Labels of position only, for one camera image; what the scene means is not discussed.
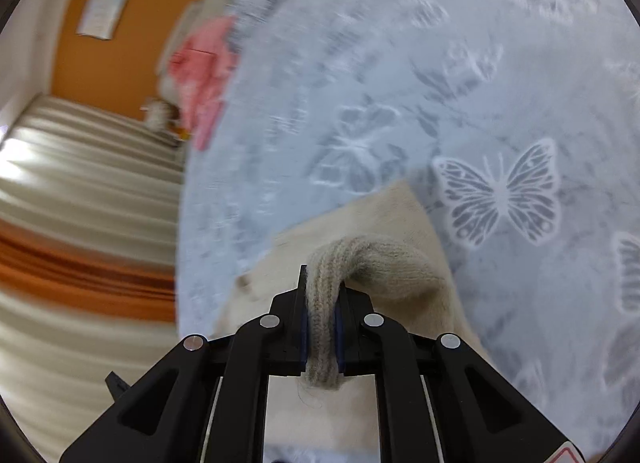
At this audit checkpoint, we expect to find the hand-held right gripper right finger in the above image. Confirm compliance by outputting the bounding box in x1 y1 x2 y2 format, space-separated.
334 283 587 463

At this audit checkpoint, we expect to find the pink cloth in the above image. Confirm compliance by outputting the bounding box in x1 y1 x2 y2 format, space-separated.
167 15 241 151

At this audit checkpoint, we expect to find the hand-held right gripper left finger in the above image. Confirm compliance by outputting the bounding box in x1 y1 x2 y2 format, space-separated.
59 264 309 463

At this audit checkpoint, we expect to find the small white plush toy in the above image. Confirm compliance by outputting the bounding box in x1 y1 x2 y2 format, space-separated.
142 99 173 131

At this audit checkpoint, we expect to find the striped beige orange curtain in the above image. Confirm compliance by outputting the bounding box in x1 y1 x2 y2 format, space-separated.
0 95 187 449

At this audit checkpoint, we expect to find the grey butterfly print blanket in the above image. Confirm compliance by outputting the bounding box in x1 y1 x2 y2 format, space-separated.
175 0 640 463

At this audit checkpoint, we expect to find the beige knitted sweater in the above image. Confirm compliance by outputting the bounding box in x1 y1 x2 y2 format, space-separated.
212 178 493 454

